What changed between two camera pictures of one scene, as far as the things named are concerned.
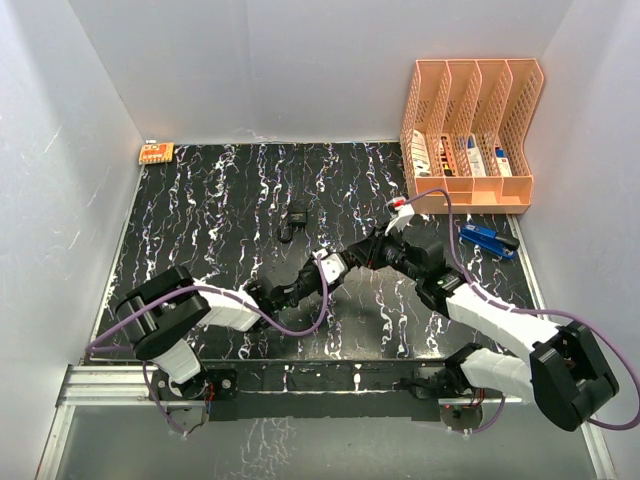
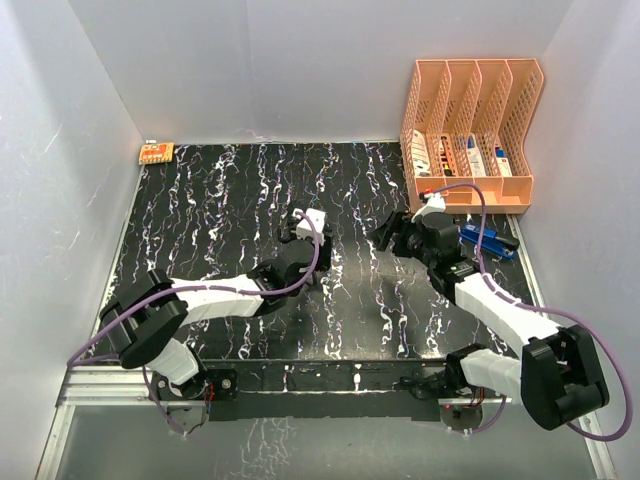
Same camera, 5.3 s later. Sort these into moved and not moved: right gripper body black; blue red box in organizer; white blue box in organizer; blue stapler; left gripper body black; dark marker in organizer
Moved: left gripper body black; right gripper body black
Not moved: blue stapler; white blue box in organizer; blue red box in organizer; dark marker in organizer
